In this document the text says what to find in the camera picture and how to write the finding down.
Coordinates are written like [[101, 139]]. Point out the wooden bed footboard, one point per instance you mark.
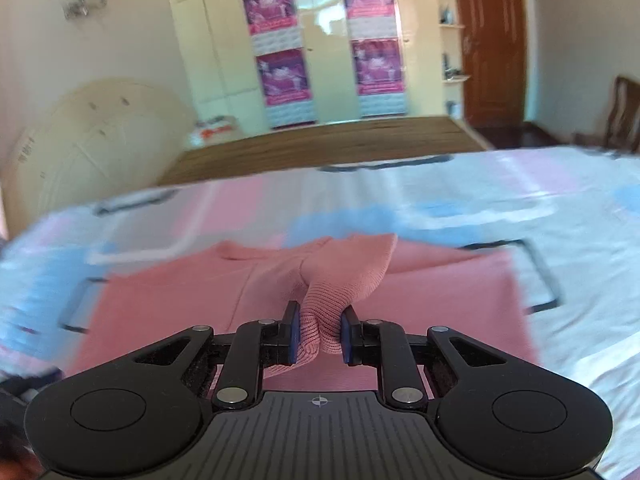
[[325, 150]]

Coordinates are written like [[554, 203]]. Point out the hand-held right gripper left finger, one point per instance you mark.
[[294, 334]]

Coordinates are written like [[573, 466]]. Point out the pink knit sweater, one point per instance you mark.
[[440, 310]]

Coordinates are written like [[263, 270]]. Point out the pastel patterned bed sheet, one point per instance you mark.
[[500, 195]]

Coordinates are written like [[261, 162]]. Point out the cream wardrobe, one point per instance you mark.
[[325, 60]]

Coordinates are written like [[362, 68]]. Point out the white and orange boxes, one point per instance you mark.
[[215, 130]]

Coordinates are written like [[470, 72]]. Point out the brown wooden door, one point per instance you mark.
[[492, 50]]

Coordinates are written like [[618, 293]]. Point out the round beige board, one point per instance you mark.
[[100, 145]]

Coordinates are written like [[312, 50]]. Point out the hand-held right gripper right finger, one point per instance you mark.
[[346, 338]]

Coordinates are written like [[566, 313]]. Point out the purple wall poster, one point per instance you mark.
[[285, 85], [369, 0], [378, 75], [270, 10]]

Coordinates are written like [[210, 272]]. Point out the wooden chair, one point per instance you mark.
[[622, 110]]

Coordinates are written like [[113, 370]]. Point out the cream corner shelf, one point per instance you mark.
[[452, 79]]

